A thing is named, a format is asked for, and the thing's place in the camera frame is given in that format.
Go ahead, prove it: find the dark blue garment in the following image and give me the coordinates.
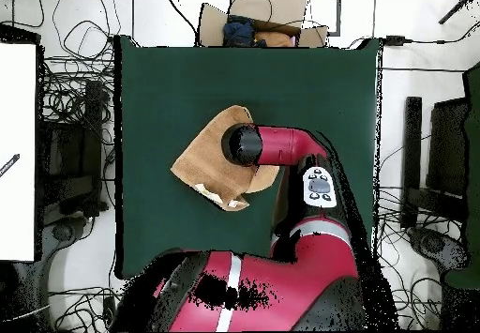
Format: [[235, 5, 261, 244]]
[[222, 14, 258, 48]]

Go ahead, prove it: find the grey angled frame bar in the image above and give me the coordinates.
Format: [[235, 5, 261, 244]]
[[325, 0, 343, 37]]

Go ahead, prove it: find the green cloth drape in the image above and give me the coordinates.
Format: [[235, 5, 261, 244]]
[[443, 60, 480, 289]]

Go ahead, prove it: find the tan terry towel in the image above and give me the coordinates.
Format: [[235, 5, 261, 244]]
[[170, 104, 281, 213]]

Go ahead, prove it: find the brown cardboard box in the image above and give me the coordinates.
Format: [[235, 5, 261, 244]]
[[196, 0, 330, 49]]

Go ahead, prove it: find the black stand frame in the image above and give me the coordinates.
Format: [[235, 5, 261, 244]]
[[38, 79, 110, 218]]

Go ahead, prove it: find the black upright bar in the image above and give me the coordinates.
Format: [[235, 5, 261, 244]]
[[399, 96, 424, 231]]

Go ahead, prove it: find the dark green table cloth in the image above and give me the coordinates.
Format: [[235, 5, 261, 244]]
[[113, 35, 382, 280]]

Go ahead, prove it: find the orange cloth item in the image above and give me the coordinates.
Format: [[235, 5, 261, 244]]
[[254, 30, 295, 48]]

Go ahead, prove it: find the white board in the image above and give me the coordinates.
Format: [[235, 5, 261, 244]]
[[0, 42, 38, 263]]

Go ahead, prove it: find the dark slim rod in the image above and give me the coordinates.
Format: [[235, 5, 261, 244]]
[[437, 0, 479, 25]]

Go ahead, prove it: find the black cable tangle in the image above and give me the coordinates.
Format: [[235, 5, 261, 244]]
[[40, 0, 123, 124], [374, 186, 451, 330], [48, 276, 121, 332]]

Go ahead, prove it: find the black power strip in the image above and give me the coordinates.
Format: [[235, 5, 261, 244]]
[[102, 295, 118, 326]]

